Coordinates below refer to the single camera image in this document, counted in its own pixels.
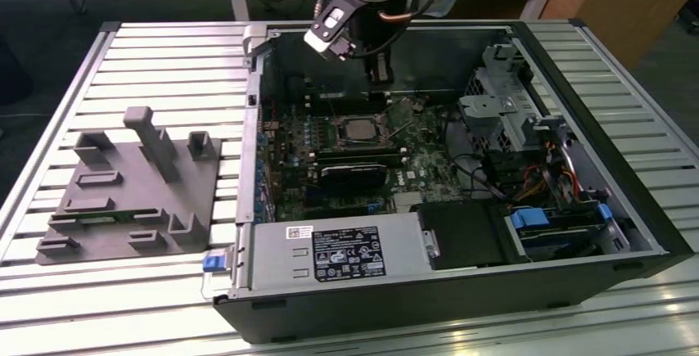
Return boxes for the orange and yellow wire bundle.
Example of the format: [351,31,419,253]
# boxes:
[513,166,582,202]

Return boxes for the black PC case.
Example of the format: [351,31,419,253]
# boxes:
[211,19,695,343]

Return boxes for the green RAM stick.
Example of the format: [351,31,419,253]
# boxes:
[74,213,138,224]

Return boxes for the black graphics card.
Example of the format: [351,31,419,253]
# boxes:
[316,161,387,192]

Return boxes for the black drive bay cover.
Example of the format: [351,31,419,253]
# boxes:
[418,200,515,271]

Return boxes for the CPU socket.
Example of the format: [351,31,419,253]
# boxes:
[335,114,395,149]

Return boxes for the small silver heatsink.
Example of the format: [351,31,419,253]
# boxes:
[394,192,425,210]

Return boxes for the metal socket cover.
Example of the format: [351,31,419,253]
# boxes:
[389,96,426,128]

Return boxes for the wooden cabinet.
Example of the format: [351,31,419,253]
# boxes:
[546,0,699,71]

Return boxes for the black cable loop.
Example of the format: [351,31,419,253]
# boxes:
[451,151,515,202]

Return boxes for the white wrist webcam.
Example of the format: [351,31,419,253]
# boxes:
[303,2,353,61]

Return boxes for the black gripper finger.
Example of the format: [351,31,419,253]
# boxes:
[366,53,395,94]

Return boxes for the grey power supply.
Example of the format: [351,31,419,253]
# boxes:
[232,215,438,291]

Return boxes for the blue disk carrier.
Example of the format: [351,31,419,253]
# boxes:
[505,205,607,259]

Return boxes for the black RAM slot bank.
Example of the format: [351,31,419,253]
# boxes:
[304,88,395,116]
[314,146,409,169]

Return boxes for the green motherboard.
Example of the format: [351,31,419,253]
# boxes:
[256,93,471,224]

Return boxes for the grey metal drive cage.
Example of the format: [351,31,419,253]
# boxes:
[455,43,547,152]

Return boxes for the grey parts rack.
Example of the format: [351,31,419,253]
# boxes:
[34,106,226,267]

